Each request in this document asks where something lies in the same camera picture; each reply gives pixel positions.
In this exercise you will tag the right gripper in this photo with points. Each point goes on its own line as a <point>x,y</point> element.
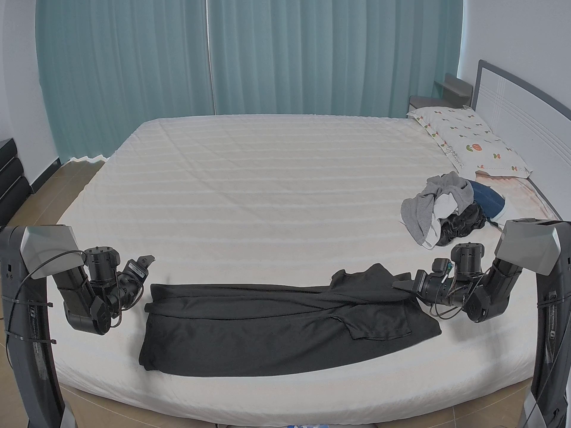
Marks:
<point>435,291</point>

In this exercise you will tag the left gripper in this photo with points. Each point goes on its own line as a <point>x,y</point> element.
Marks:
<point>134,283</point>

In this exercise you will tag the black T-shirt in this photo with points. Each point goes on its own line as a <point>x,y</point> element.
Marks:
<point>267,328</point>

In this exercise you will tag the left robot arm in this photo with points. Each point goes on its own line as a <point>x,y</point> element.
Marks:
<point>44,248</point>

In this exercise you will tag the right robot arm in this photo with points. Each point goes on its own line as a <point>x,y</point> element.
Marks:
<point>531,243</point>

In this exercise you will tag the pile of clothes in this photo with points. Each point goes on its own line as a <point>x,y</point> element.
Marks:
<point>419,216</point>

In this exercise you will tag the bed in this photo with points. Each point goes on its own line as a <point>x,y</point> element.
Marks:
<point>267,172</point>

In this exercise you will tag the black chest of drawers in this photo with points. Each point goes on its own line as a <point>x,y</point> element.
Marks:
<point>13,181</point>

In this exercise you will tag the white printed pillow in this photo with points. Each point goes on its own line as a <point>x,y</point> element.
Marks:
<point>468,141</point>

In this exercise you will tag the grey bedside table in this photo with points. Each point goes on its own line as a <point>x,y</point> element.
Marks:
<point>448,89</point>

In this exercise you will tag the blue-green curtain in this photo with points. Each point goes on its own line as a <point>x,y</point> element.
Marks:
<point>334,43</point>
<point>125,60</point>

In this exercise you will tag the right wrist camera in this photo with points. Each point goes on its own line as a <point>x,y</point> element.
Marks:
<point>440,268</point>

